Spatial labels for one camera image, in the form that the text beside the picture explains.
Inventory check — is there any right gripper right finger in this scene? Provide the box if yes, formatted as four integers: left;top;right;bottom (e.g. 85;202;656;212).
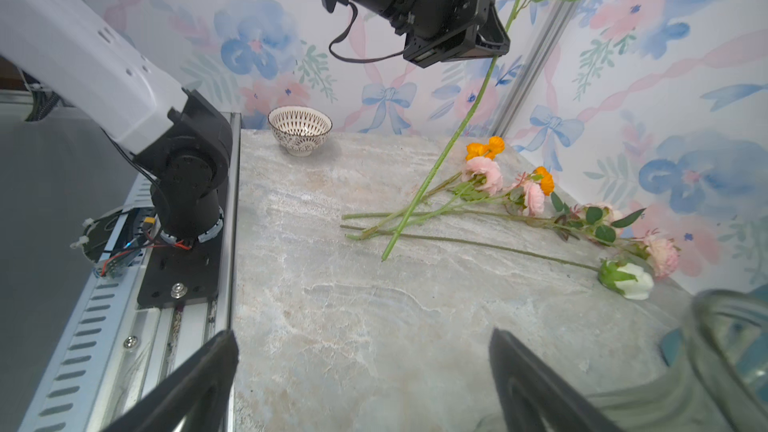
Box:
489;328;620;431

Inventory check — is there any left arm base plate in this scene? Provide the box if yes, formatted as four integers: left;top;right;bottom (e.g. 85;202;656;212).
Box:
77;206;232;310

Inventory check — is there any pink bud flower stem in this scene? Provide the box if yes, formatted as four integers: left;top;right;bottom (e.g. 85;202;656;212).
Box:
341;200;682;280

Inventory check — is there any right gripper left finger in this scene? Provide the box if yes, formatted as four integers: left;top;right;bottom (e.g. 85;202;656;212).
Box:
106;330;239;432

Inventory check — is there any aluminium rail frame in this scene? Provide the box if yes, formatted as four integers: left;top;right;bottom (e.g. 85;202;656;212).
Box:
19;114;241;431

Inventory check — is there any patterned ceramic bowl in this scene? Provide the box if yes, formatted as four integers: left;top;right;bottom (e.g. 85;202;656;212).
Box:
267;106;333;157

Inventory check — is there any clear glass vase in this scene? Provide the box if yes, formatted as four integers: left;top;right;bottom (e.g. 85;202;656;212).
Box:
473;287;768;432

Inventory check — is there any white rose bud stem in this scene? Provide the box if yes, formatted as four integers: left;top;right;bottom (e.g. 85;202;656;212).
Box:
339;224;656;302

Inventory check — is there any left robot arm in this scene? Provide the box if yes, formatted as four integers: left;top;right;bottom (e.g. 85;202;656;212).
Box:
1;0;510;242

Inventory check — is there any orange ranunculus flower stem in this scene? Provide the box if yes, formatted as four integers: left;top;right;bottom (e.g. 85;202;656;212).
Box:
380;0;583;263

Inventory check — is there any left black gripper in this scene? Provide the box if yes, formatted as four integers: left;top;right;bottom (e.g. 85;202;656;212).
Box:
385;0;510;68

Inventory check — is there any pink rose stem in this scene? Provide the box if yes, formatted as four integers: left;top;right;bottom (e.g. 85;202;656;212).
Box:
350;155;555;240

